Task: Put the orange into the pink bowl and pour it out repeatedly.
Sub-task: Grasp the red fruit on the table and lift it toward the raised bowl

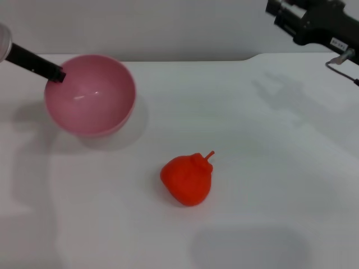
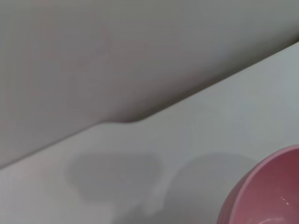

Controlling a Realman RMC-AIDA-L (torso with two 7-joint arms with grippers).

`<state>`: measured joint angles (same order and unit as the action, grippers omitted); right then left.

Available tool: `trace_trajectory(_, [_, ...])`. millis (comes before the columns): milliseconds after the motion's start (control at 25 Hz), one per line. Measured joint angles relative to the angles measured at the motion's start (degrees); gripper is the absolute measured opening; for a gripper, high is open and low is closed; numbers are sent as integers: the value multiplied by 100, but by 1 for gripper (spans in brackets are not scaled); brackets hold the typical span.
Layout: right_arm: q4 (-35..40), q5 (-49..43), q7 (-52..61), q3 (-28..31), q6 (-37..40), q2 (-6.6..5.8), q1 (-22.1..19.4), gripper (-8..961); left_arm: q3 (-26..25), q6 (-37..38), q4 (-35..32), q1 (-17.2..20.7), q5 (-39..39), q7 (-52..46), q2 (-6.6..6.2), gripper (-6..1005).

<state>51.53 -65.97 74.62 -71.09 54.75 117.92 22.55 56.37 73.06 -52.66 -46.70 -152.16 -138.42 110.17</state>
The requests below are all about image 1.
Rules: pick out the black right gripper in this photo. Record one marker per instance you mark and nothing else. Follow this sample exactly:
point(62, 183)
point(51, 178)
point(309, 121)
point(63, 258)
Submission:
point(317, 22)

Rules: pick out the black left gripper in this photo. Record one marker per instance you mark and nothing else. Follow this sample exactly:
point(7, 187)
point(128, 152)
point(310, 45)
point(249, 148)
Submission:
point(33, 63)

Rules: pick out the pink plastic bowl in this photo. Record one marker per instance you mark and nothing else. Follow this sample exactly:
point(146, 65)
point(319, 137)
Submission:
point(92, 103)

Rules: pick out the orange toy fruit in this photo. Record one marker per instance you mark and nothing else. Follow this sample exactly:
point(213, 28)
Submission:
point(186, 182)

